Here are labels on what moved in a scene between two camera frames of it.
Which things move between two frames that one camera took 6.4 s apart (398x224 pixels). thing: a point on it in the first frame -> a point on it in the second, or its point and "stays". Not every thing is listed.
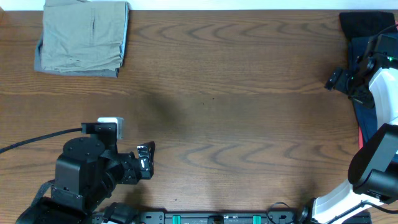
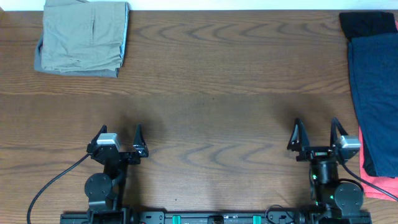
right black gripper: [334, 79] -> [319, 153]
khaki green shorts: [81, 35] stays
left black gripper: [145, 160] -> [123, 154]
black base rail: [222, 217] stays
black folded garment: [365, 23] stays
